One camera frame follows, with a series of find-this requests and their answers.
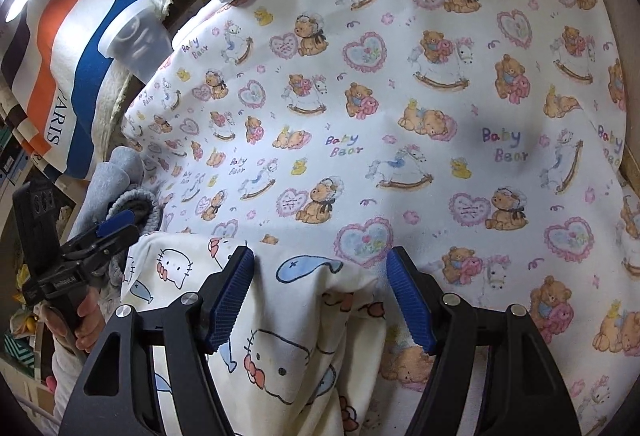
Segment bear print bed sheet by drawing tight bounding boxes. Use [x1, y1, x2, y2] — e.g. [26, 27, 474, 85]
[120, 0, 631, 436]

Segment grey folded pants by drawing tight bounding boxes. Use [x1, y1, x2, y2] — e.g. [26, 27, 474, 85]
[75, 147, 163, 287]

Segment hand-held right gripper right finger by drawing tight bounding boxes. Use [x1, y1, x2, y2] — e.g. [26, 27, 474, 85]
[385, 246, 573, 436]

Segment clear plastic jar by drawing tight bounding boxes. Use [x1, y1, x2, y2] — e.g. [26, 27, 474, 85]
[97, 0, 173, 84]

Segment person's left forearm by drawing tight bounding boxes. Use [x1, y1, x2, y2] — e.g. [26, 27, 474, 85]
[47, 346, 96, 436]

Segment striped hanging blanket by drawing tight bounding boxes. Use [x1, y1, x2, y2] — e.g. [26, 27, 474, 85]
[0, 0, 261, 179]

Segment cream cat print pants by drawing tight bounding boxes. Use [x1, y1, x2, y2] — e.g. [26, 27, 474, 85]
[97, 233, 396, 436]

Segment person's left hand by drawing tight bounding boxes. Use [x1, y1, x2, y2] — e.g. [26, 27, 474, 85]
[44, 288, 107, 357]

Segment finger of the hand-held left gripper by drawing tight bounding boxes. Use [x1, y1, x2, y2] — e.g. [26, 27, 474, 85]
[67, 225, 143, 278]
[60, 210, 137, 257]

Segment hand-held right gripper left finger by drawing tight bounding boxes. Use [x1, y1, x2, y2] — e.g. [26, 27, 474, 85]
[57, 245, 257, 436]

